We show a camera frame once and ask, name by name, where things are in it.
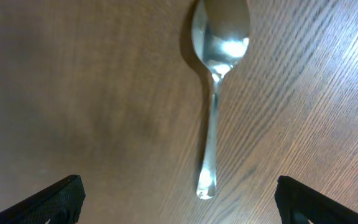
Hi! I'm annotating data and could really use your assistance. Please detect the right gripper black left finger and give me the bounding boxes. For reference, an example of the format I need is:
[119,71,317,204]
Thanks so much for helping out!
[0,175,86,224]

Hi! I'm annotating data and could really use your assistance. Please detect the metal tablespoon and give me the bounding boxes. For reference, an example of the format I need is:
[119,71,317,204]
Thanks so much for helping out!
[191,0,250,200]

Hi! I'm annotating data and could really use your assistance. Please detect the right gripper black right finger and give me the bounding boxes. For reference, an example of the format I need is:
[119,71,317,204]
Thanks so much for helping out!
[275,175,358,224]

